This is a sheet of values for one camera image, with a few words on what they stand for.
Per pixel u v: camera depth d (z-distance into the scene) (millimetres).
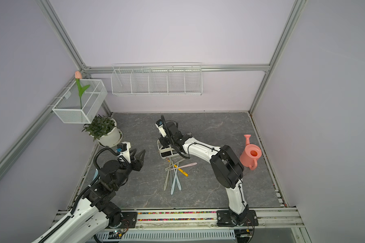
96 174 889
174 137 695
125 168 611
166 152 910
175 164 915
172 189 826
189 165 918
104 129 894
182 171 890
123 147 610
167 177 866
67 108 785
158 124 783
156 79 991
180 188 831
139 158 659
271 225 733
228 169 502
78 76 846
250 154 844
